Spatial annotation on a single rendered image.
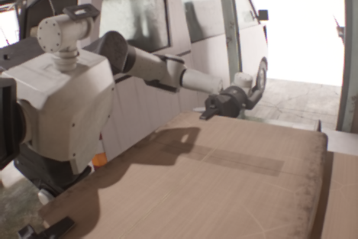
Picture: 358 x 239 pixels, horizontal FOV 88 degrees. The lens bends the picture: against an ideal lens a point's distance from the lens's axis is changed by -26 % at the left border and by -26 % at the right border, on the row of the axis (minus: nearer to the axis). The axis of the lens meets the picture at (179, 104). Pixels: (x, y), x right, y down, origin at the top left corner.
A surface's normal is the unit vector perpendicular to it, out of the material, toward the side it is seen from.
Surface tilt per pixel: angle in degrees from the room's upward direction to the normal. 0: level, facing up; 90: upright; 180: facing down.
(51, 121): 104
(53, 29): 93
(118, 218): 0
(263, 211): 0
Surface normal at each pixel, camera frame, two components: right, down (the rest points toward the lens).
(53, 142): 0.52, 0.48
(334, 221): -0.13, -0.92
